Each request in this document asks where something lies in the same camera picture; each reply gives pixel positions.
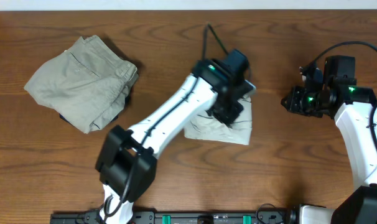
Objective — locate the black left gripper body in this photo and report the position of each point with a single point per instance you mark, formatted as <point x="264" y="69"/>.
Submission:
<point x="224" y="108"/>

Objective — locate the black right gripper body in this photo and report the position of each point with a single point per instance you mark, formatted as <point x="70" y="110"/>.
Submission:
<point x="305" y="102"/>

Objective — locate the white t-shirt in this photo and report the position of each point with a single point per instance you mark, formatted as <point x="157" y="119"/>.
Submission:
<point x="205" y="127"/>

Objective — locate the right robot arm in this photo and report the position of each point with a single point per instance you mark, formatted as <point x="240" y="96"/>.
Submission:
<point x="357" y="122"/>

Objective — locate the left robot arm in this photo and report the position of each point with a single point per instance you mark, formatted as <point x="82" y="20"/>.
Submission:
<point x="127" y="161"/>

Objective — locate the folded khaki shorts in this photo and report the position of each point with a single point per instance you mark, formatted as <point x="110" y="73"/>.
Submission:
<point x="87" y="84"/>

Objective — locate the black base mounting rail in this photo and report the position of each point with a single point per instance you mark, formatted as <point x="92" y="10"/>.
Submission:
<point x="92" y="217"/>

